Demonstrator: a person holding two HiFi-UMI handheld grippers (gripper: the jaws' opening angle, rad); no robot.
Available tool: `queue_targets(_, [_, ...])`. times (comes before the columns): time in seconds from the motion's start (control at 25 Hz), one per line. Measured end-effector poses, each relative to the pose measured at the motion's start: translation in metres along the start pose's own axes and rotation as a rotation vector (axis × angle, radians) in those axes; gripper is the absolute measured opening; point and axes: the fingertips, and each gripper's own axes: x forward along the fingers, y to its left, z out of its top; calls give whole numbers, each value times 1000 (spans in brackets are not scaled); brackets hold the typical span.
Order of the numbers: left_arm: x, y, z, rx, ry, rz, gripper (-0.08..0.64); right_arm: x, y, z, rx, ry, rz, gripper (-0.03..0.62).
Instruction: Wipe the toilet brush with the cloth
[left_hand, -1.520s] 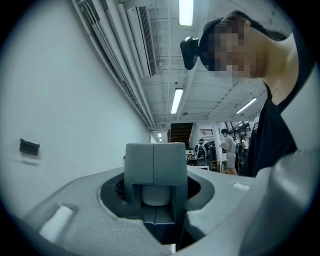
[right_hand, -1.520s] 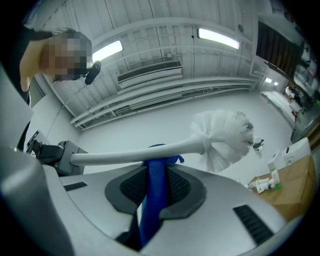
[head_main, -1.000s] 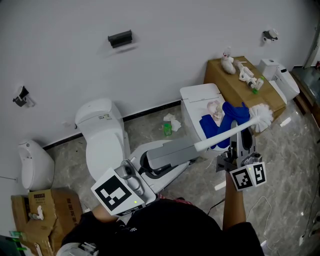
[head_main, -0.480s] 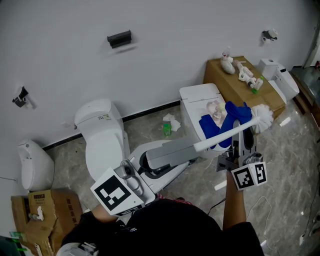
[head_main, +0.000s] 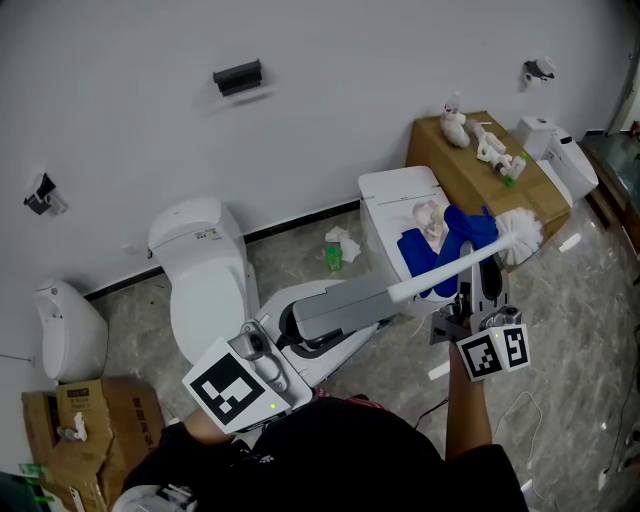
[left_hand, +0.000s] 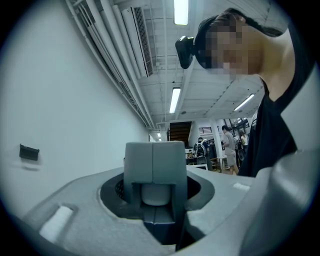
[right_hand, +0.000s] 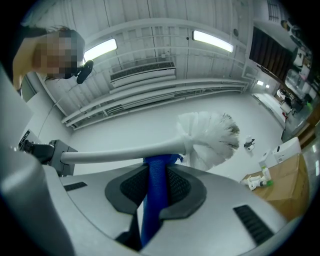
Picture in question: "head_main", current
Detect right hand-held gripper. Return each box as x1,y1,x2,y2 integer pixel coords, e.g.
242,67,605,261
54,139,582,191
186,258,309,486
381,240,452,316
429,242,530,384

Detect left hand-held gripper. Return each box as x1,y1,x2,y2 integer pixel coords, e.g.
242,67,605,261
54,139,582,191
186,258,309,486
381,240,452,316
182,279,381,435

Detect grey-handled white toilet brush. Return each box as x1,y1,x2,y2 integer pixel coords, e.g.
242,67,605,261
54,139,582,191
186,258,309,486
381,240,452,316
292,208,544,351

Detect person's left forearm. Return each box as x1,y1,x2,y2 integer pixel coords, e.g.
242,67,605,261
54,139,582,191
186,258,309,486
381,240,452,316
182,407,234,446

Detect person's right forearm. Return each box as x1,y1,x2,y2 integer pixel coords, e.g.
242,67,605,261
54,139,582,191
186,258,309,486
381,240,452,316
444,344,494,461

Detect white toilet with tank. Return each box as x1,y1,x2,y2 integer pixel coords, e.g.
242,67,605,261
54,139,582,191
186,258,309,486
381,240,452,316
147,197,261,366

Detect white flat-lid smart toilet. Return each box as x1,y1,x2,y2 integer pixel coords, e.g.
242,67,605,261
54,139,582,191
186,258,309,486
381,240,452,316
357,166,466,319

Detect white square-tank toilet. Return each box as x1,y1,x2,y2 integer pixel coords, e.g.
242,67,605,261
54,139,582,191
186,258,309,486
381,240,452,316
514,115,600,207

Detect white egg-shaped toilet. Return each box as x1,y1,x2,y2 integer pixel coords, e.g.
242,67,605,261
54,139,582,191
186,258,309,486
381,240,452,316
33,278,109,384

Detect black and white plastic bracket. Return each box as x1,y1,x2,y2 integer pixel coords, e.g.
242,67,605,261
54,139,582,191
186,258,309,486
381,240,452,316
23,173,69,216

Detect long blue cloth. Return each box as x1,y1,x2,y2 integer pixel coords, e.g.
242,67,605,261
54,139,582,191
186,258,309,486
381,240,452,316
397,227,439,279

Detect clear bottle cream cap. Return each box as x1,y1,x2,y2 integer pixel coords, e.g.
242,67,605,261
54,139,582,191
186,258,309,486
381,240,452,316
424,202,449,236

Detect red checked trousers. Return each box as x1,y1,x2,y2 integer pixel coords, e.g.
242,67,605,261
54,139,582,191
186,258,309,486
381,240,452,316
312,384,391,409

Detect crumpled white tissue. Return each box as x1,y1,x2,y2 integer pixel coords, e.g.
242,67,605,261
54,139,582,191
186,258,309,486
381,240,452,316
324,225,362,262

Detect person's black shirt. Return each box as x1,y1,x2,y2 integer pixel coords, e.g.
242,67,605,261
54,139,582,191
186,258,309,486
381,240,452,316
122,397,529,512

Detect plain brown cardboard box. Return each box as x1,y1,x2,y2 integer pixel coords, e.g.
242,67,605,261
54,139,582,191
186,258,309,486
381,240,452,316
405,110,572,271

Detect white plastic sprayer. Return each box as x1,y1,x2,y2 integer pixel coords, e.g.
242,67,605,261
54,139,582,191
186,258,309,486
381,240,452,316
467,118,529,187

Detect white fluffy bundle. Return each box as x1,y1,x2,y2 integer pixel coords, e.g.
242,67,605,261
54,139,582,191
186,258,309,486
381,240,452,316
439,110,471,149

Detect dark brown-edged floor ledge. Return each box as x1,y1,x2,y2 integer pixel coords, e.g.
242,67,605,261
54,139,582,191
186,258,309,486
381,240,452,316
582,132,640,241

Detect large torn cardboard box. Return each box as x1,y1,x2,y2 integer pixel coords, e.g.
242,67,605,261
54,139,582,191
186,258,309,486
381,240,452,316
21,377,166,512

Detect small white bottle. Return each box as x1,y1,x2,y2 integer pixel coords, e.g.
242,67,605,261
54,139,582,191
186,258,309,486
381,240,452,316
55,412,89,442

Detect dark window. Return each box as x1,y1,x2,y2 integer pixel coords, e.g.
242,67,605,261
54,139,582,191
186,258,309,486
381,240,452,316
0,469,39,512

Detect thin white cable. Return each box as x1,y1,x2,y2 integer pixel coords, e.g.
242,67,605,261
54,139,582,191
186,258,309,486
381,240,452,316
492,390,544,501

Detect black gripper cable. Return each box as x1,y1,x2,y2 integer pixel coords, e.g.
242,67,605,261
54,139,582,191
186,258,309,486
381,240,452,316
414,397,449,429

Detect grey wall bracket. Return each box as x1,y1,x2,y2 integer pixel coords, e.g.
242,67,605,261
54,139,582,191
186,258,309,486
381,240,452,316
523,56,556,84

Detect grey door frame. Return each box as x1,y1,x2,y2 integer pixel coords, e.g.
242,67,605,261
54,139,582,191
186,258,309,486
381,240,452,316
605,64,640,136

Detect black wall shelf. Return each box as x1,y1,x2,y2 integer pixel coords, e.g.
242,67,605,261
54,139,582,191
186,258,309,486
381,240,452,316
212,58,264,97

